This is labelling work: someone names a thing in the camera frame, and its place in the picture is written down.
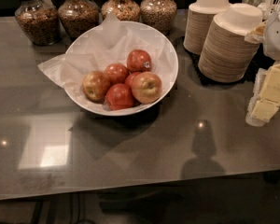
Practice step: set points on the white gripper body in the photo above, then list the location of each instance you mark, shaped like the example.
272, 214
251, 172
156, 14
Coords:
278, 39

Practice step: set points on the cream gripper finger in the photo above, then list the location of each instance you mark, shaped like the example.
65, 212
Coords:
256, 35
265, 101

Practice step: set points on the red apple with sticker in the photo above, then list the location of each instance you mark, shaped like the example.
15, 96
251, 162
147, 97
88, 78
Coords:
139, 60

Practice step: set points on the yellow-red apple right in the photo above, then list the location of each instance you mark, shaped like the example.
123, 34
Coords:
146, 87

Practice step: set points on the red apple hidden centre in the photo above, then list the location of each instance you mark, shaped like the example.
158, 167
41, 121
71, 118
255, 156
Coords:
129, 79

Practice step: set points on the red apple middle back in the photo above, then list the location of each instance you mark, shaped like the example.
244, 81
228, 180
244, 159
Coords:
117, 73

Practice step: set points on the red apple front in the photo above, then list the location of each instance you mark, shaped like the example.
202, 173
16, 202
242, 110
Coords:
119, 96

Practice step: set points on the white bowl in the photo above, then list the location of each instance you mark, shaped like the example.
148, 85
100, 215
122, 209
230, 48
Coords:
165, 78

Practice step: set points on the yellowish apple left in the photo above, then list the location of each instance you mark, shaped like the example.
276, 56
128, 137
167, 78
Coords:
95, 85

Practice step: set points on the back stack paper bowls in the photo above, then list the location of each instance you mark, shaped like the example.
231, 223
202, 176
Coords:
200, 16

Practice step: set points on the glass cereal jar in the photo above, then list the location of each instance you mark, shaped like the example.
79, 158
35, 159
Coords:
159, 14
124, 10
78, 16
39, 21

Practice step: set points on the white paper liner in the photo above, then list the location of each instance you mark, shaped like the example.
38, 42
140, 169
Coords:
96, 50

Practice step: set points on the glass cereal jar far left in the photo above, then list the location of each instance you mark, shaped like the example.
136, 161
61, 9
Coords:
39, 21

